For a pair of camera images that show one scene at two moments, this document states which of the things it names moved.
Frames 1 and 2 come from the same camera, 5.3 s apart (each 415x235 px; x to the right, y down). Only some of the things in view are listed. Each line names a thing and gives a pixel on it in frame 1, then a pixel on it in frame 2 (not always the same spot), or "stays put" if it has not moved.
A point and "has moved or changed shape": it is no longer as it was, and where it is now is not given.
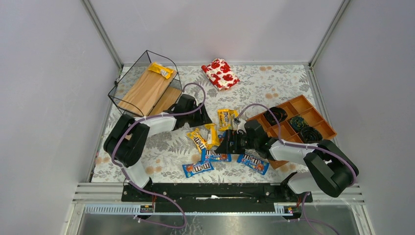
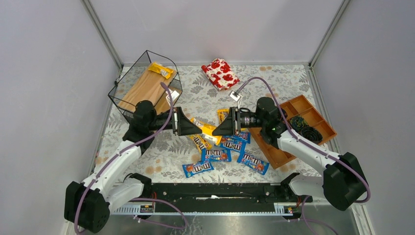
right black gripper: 230,142 → 235,119
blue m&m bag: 192,169 stays put
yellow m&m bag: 213,136 has moved or changed shape
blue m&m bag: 208,155 stays put
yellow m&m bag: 157,67 stays put
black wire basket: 151,86 stays put
